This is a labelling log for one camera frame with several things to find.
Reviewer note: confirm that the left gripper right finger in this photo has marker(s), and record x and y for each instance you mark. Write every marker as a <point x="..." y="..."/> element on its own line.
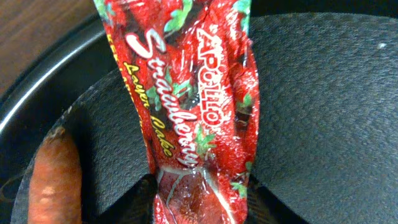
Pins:
<point x="265" y="208"/>

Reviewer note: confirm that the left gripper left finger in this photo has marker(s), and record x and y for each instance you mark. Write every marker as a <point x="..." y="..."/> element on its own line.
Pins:
<point x="135" y="206"/>

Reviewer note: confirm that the orange sausage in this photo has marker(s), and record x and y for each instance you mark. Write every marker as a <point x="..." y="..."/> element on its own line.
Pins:
<point x="55" y="185"/>

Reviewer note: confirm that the round black tray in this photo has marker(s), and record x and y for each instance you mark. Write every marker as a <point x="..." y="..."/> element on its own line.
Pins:
<point x="328" y="130"/>

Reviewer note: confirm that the red snack wrapper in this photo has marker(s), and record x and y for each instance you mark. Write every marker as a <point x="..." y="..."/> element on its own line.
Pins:
<point x="190" y="71"/>

